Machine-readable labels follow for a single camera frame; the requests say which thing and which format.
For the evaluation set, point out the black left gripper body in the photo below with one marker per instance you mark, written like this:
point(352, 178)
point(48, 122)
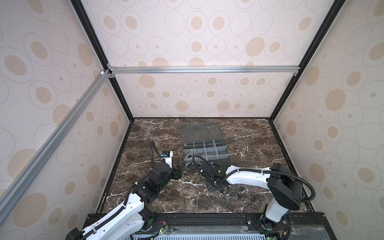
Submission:
point(163, 182)

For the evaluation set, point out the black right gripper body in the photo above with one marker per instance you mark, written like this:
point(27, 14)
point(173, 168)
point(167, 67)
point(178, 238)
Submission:
point(207, 175)

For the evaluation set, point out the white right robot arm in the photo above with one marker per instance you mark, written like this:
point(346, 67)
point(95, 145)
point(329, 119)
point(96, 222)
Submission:
point(283, 185)

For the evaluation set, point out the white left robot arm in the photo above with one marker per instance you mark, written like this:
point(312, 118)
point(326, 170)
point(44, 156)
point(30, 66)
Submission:
point(132, 215)

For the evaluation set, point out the clear grey compartment organizer box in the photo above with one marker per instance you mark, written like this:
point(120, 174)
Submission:
point(207, 141)

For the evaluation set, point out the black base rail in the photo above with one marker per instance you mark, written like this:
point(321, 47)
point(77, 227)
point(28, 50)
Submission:
point(293, 226)

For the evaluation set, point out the horizontal aluminium frame bar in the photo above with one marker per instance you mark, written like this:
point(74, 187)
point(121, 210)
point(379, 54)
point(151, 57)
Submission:
point(204, 70)

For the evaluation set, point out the diagonal aluminium frame bar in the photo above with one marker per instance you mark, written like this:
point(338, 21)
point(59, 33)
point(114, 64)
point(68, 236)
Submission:
point(26, 177)

